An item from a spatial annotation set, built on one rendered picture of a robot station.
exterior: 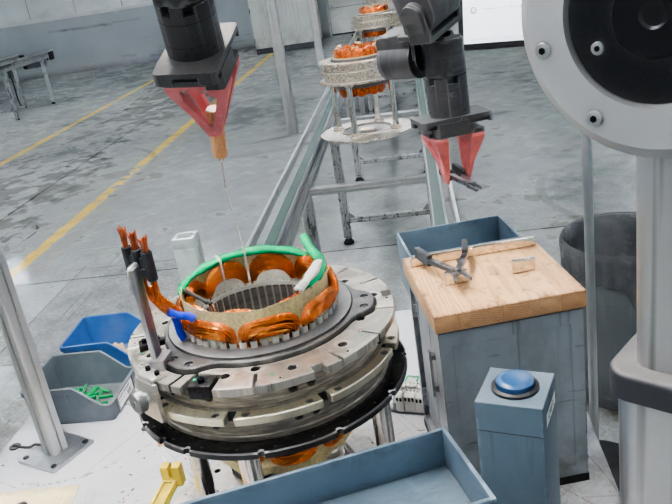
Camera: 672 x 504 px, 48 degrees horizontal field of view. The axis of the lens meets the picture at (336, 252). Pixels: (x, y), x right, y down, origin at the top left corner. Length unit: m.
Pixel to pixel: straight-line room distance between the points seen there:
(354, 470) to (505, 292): 0.35
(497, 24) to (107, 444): 1.20
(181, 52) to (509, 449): 0.52
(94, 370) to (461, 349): 0.82
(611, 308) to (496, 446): 1.62
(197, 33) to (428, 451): 0.45
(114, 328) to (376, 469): 1.04
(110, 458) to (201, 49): 0.77
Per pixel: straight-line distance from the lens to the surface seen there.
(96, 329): 1.69
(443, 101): 1.07
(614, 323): 2.45
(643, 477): 0.63
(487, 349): 0.96
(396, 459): 0.72
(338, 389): 0.82
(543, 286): 0.98
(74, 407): 1.44
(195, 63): 0.76
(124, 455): 1.32
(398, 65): 1.10
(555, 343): 0.99
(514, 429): 0.82
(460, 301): 0.95
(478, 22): 1.82
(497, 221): 1.23
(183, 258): 0.97
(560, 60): 0.46
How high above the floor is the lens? 1.48
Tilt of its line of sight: 21 degrees down
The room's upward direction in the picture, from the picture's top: 9 degrees counter-clockwise
